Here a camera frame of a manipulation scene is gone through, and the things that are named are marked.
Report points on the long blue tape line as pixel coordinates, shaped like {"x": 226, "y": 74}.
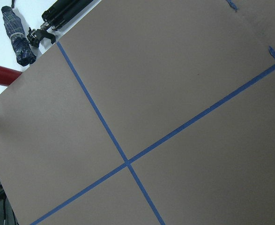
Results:
{"x": 112, "y": 137}

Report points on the crossing blue tape line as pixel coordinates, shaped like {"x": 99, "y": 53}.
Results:
{"x": 159, "y": 142}

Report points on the black tripod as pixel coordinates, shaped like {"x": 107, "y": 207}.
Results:
{"x": 59, "y": 14}

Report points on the folded blue plaid umbrella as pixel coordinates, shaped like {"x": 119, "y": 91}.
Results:
{"x": 16, "y": 34}

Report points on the red cylinder bottle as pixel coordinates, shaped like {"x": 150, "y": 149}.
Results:
{"x": 8, "y": 76}

